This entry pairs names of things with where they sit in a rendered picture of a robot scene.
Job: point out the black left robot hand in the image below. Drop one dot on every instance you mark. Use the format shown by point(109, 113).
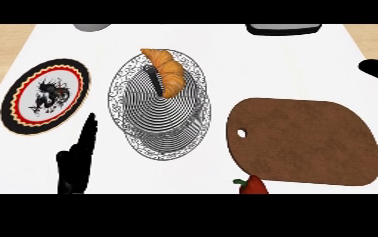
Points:
point(81, 154)

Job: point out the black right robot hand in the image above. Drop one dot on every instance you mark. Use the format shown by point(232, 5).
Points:
point(369, 66)

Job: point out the brown wooden cutting board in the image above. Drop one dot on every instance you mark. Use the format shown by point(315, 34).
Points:
point(300, 141)

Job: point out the golden brown croissant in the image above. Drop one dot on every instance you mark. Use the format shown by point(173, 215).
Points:
point(168, 71)

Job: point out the black rimmed decorated plate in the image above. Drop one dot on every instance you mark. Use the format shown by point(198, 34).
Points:
point(44, 96)

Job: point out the red bell pepper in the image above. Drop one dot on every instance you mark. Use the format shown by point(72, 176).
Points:
point(253, 186)

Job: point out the grey round object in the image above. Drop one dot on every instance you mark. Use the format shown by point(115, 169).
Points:
point(92, 27)

